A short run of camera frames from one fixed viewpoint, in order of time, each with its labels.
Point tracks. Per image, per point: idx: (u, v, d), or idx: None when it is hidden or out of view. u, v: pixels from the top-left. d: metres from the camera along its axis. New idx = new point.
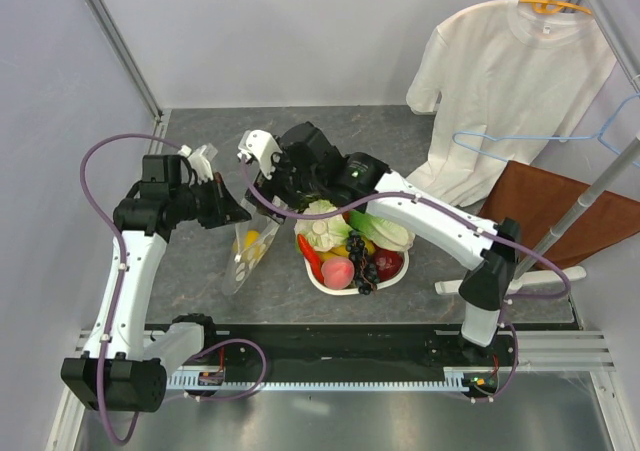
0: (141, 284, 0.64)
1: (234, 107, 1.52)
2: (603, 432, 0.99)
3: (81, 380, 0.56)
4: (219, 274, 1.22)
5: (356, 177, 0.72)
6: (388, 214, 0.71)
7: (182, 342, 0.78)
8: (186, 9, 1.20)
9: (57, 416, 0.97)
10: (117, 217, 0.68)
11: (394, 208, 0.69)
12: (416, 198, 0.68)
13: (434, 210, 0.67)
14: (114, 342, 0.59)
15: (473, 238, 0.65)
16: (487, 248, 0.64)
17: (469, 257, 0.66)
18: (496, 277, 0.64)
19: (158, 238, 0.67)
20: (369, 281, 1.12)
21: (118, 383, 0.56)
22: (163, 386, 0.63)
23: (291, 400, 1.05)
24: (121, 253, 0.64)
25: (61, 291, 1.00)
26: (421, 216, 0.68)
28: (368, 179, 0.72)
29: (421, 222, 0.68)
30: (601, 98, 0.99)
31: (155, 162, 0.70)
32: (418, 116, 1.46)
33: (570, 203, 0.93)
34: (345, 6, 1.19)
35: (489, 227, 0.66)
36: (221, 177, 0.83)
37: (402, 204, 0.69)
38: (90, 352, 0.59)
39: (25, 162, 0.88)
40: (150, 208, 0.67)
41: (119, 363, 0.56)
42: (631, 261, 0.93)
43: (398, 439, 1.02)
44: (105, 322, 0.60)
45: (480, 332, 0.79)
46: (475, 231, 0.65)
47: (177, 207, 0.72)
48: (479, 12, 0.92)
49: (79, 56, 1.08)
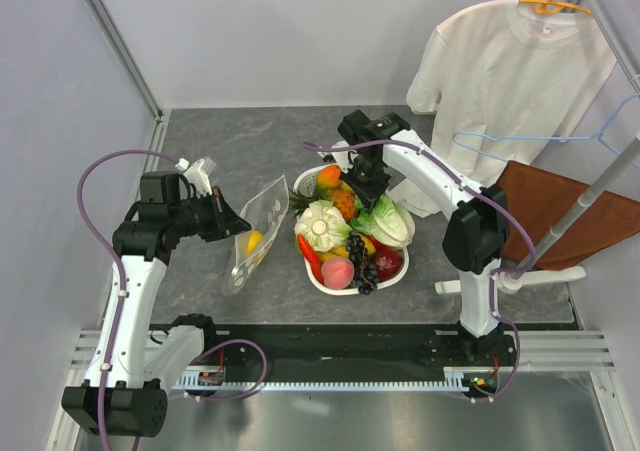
0: (141, 311, 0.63)
1: (234, 107, 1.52)
2: (603, 432, 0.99)
3: (81, 409, 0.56)
4: (220, 274, 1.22)
5: (380, 127, 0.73)
6: (396, 162, 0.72)
7: (184, 351, 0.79)
8: (187, 9, 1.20)
9: (57, 417, 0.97)
10: (116, 241, 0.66)
11: (400, 157, 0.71)
12: (420, 151, 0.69)
13: (431, 162, 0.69)
14: (114, 370, 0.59)
15: (456, 192, 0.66)
16: (464, 201, 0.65)
17: (448, 209, 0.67)
18: (464, 227, 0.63)
19: (158, 261, 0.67)
20: (369, 281, 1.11)
21: (119, 412, 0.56)
22: (164, 410, 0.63)
23: (291, 400, 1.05)
24: (120, 279, 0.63)
25: (62, 290, 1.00)
26: (419, 166, 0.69)
28: (390, 130, 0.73)
29: (418, 172, 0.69)
30: (602, 98, 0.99)
31: (153, 182, 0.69)
32: (418, 116, 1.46)
33: (569, 203, 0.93)
34: (347, 6, 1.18)
35: (475, 186, 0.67)
36: (220, 190, 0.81)
37: (408, 153, 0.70)
38: (90, 380, 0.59)
39: (26, 162, 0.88)
40: (150, 231, 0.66)
41: (120, 392, 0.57)
42: (632, 260, 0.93)
43: (398, 439, 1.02)
44: (106, 350, 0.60)
45: (468, 314, 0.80)
46: (459, 184, 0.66)
47: (177, 227, 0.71)
48: (478, 12, 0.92)
49: (78, 55, 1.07)
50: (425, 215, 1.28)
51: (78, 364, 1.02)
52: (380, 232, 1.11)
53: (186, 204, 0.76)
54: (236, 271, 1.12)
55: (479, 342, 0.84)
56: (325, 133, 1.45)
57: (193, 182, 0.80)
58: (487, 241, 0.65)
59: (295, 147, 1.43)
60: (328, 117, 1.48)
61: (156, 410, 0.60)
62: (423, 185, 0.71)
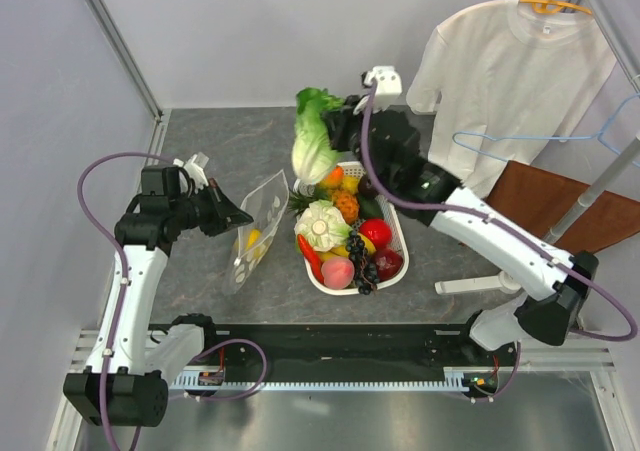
0: (143, 300, 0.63)
1: (234, 107, 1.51)
2: (603, 432, 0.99)
3: (82, 394, 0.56)
4: (220, 274, 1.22)
5: (427, 188, 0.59)
6: (452, 229, 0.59)
7: (183, 348, 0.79)
8: (186, 9, 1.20)
9: (57, 415, 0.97)
10: (118, 232, 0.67)
11: (463, 227, 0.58)
12: (489, 219, 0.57)
13: (506, 234, 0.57)
14: (116, 356, 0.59)
15: (546, 268, 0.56)
16: (560, 281, 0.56)
17: (537, 288, 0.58)
18: (566, 315, 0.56)
19: (159, 252, 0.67)
20: (369, 281, 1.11)
21: (121, 397, 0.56)
22: (165, 399, 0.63)
23: (291, 400, 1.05)
24: (123, 267, 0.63)
25: (62, 290, 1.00)
26: (492, 239, 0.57)
28: (437, 192, 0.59)
29: (491, 245, 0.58)
30: (601, 99, 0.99)
31: (154, 174, 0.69)
32: (418, 116, 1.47)
33: (570, 204, 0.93)
34: (347, 6, 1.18)
35: (564, 257, 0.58)
36: (216, 181, 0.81)
37: (472, 222, 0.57)
38: (92, 366, 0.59)
39: (27, 162, 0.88)
40: (151, 222, 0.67)
41: (122, 377, 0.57)
42: (632, 261, 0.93)
43: (398, 439, 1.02)
44: (108, 336, 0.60)
45: (493, 338, 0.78)
46: (549, 259, 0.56)
47: (178, 218, 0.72)
48: (478, 12, 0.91)
49: (78, 55, 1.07)
50: None
51: (79, 364, 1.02)
52: (297, 150, 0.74)
53: (186, 196, 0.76)
54: (235, 266, 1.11)
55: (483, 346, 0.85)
56: None
57: (192, 177, 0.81)
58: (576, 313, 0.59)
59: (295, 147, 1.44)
60: None
61: (157, 398, 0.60)
62: (493, 258, 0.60)
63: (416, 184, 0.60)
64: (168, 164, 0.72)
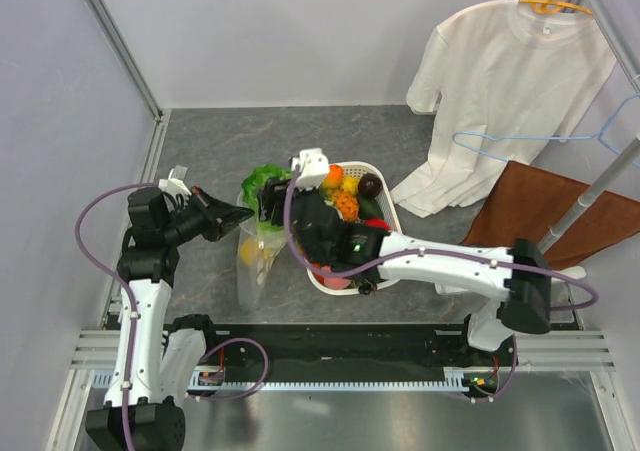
0: (154, 331, 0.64)
1: (234, 107, 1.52)
2: (603, 432, 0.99)
3: (105, 430, 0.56)
4: (220, 274, 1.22)
5: (359, 250, 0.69)
6: (399, 273, 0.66)
7: (190, 365, 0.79)
8: (186, 9, 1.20)
9: (57, 417, 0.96)
10: (121, 269, 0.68)
11: (405, 267, 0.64)
12: (422, 251, 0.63)
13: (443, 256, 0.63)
14: (135, 388, 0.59)
15: (491, 271, 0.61)
16: (508, 277, 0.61)
17: (494, 292, 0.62)
18: (531, 306, 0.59)
19: (164, 283, 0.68)
20: (369, 283, 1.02)
21: (143, 428, 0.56)
22: (183, 427, 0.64)
23: (292, 400, 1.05)
24: (131, 302, 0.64)
25: (62, 289, 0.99)
26: (434, 267, 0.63)
28: (372, 248, 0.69)
29: (436, 272, 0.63)
30: (601, 98, 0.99)
31: (141, 211, 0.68)
32: (418, 116, 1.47)
33: (570, 203, 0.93)
34: (347, 5, 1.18)
35: (503, 253, 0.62)
36: (198, 187, 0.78)
37: (410, 260, 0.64)
38: (111, 401, 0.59)
39: (26, 161, 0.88)
40: (152, 256, 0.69)
41: (144, 407, 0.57)
42: (631, 261, 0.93)
43: (398, 438, 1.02)
44: (124, 369, 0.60)
45: (490, 341, 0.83)
46: (490, 263, 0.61)
47: (173, 246, 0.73)
48: (478, 12, 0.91)
49: (79, 57, 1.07)
50: (425, 215, 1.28)
51: (79, 364, 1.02)
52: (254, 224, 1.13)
53: (176, 215, 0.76)
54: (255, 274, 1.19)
55: (487, 350, 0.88)
56: (325, 133, 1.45)
57: (177, 192, 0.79)
58: (546, 299, 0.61)
59: (295, 147, 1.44)
60: (328, 117, 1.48)
61: (176, 426, 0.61)
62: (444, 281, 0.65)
63: (351, 250, 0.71)
64: (152, 194, 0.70)
